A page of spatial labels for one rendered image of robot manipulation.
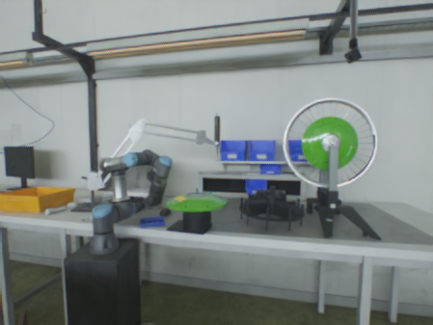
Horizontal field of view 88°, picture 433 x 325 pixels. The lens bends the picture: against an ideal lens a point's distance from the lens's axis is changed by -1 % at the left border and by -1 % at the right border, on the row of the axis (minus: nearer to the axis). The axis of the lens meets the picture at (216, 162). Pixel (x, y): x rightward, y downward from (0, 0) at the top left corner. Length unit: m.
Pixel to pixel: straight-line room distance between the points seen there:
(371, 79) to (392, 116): 0.32
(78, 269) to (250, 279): 1.53
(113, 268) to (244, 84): 1.64
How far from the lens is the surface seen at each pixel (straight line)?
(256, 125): 2.02
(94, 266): 1.20
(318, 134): 1.45
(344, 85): 2.15
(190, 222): 1.16
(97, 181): 1.45
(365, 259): 1.29
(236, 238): 1.14
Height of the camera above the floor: 1.34
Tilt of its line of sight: 4 degrees down
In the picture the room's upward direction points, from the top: straight up
